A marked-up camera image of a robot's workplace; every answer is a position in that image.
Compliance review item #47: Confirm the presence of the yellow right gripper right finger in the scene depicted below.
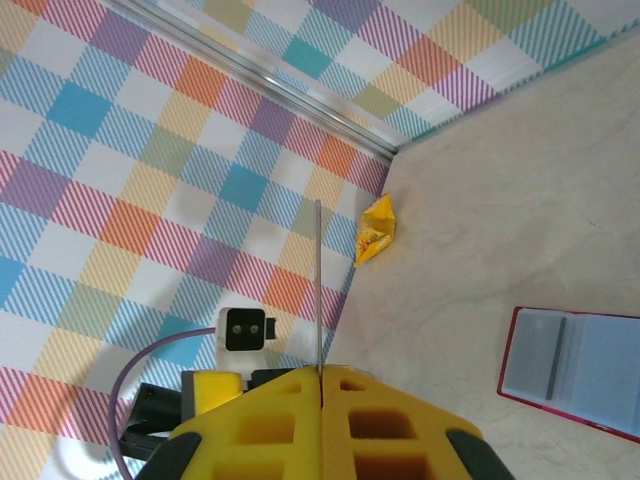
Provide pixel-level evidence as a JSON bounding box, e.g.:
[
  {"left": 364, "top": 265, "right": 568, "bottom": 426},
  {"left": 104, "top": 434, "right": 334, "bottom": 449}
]
[{"left": 322, "top": 364, "right": 516, "bottom": 480}]

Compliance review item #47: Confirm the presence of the red leather card holder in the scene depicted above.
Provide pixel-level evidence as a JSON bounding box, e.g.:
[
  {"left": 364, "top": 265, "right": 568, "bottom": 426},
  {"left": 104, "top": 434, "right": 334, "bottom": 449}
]
[{"left": 496, "top": 305, "right": 640, "bottom": 444}]

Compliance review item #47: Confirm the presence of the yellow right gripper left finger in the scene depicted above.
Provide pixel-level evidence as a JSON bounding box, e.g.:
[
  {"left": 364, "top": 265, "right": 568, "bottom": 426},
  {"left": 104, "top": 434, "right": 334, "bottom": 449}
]
[{"left": 144, "top": 367, "right": 324, "bottom": 480}]

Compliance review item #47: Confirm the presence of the yellow snack bag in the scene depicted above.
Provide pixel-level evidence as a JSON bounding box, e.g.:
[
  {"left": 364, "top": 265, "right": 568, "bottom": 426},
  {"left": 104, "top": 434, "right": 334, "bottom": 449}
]
[{"left": 353, "top": 193, "right": 398, "bottom": 268}]

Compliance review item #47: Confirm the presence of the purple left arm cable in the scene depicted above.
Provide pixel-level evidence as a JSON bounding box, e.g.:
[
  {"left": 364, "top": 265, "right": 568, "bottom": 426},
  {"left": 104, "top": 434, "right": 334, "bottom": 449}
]
[{"left": 108, "top": 328, "right": 219, "bottom": 480}]

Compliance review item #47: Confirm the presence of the thin grey credit card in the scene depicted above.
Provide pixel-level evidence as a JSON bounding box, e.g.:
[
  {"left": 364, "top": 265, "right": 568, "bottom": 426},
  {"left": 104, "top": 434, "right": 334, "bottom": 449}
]
[{"left": 314, "top": 198, "right": 323, "bottom": 372}]

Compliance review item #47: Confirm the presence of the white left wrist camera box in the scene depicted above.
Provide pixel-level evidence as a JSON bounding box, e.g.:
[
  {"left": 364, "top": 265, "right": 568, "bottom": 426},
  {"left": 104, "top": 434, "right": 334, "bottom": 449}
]
[{"left": 215, "top": 306, "right": 279, "bottom": 374}]

